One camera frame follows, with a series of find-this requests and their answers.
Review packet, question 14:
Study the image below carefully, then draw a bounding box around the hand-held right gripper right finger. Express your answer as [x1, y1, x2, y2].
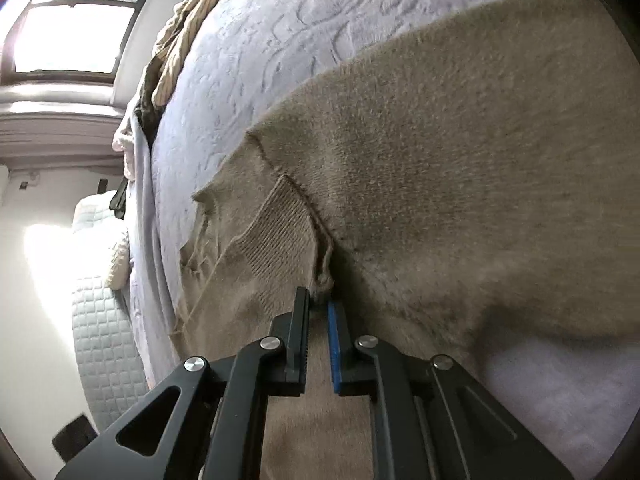
[326, 300, 574, 480]

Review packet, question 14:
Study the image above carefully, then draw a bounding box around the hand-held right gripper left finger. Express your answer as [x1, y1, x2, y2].
[54, 286, 312, 480]

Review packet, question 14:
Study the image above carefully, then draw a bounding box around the tan knit sweater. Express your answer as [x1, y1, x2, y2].
[170, 0, 640, 480]

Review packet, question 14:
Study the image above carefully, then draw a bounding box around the beige clothes pile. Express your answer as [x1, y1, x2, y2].
[150, 0, 246, 107]

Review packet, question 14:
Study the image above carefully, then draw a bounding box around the plain lavender fleece sheet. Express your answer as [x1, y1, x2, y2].
[120, 105, 168, 391]

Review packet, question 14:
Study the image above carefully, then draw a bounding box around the cream knit cushion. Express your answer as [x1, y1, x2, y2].
[106, 227, 132, 292]

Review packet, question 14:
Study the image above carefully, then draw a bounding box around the grey quilted mattress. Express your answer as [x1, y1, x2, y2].
[71, 194, 151, 433]

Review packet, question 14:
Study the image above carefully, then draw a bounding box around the black floor object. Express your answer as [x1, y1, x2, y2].
[51, 412, 99, 462]

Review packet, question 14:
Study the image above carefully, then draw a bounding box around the pink knit cloth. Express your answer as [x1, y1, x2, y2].
[112, 114, 137, 182]

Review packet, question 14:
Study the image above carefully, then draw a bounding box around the dark olive garment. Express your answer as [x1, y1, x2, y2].
[136, 57, 168, 128]

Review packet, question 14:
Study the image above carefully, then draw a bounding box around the lavender embossed blanket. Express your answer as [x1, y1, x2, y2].
[147, 0, 636, 466]

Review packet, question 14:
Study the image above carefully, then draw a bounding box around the window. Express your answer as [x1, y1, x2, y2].
[0, 0, 168, 86]

